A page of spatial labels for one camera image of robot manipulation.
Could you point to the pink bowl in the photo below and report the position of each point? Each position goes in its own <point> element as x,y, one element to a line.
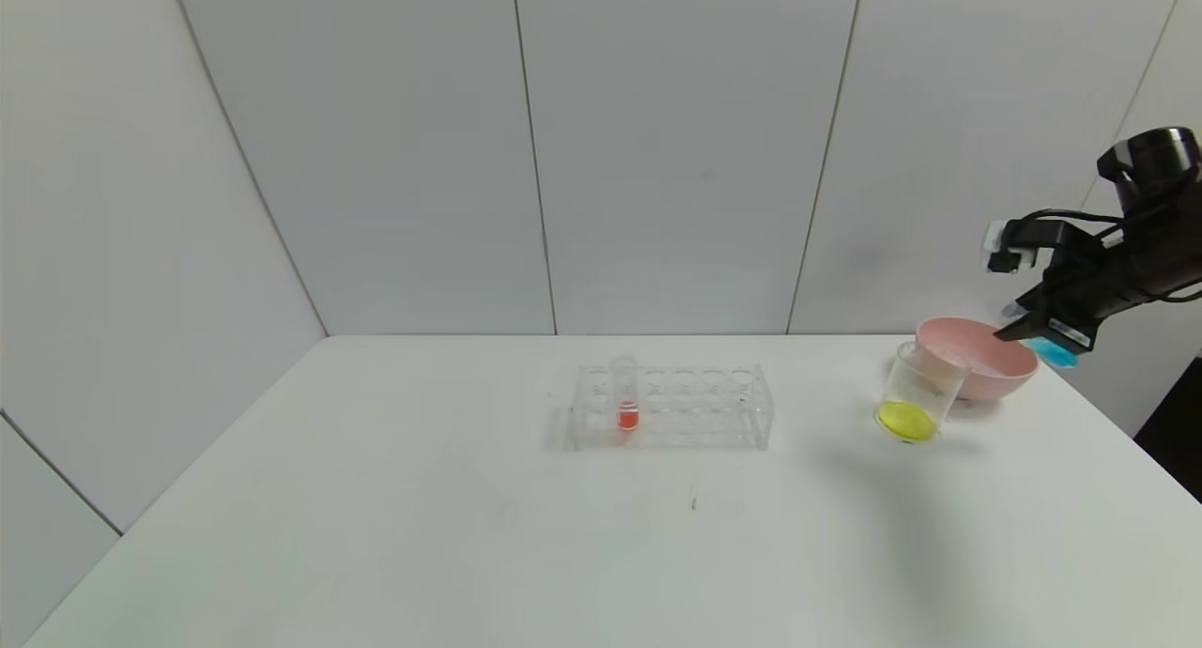
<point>986,371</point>

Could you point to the clear plastic test tube rack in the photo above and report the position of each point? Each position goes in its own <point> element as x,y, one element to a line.
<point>671,408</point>

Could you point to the clear glass beaker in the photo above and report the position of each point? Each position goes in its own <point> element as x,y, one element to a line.
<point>916,404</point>

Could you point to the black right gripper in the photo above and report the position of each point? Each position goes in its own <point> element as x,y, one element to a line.
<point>1064,331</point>

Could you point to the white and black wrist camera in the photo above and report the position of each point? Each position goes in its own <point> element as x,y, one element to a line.
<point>1009,249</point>

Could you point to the dark furniture beside table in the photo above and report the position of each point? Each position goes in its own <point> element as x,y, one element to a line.
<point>1174,441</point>

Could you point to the test tube for blue pigment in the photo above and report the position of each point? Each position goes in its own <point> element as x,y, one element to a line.
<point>1056,355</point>

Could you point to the test tube with red pigment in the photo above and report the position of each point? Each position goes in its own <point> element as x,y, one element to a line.
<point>627,415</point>

